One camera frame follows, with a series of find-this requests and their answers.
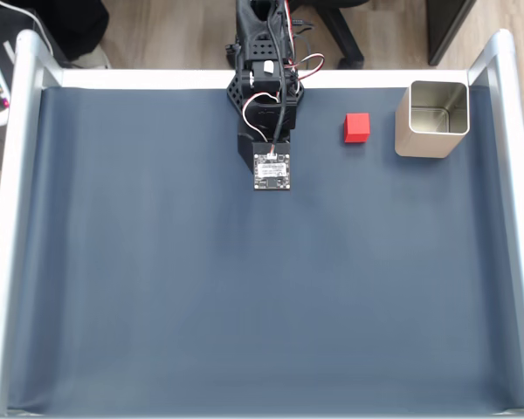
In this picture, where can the red cube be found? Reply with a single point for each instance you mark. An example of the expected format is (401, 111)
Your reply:
(357, 128)

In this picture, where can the silver metal square container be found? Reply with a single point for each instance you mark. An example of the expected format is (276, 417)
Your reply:
(419, 142)

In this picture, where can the blue-grey table mat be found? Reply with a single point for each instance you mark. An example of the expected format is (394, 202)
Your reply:
(244, 283)

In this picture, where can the black office chair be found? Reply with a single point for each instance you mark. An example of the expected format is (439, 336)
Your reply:
(345, 30)

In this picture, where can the person's white shoe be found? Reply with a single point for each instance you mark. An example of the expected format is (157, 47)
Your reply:
(91, 59)

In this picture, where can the dark wooden cabinet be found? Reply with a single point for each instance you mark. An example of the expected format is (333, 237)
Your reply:
(447, 26)

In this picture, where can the black box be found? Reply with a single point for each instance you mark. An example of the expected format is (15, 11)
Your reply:
(26, 39)

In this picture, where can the camera circuit board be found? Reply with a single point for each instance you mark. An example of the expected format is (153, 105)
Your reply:
(270, 172)

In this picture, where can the silver table frame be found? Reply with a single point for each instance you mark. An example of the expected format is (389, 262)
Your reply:
(8, 218)

